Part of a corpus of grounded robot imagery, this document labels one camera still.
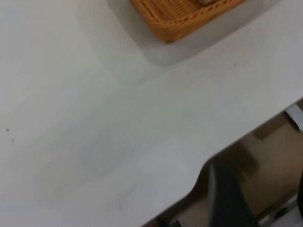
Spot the orange woven wicker basket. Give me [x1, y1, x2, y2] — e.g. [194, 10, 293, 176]
[129, 0, 247, 44]

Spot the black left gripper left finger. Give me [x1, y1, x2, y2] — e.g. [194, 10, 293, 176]
[207, 163, 258, 227]

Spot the grey metal frame bar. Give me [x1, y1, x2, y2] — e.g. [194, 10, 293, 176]
[257, 192, 299, 227]
[285, 103, 303, 132]

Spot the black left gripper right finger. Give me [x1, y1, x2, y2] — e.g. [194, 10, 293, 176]
[295, 169, 303, 215]

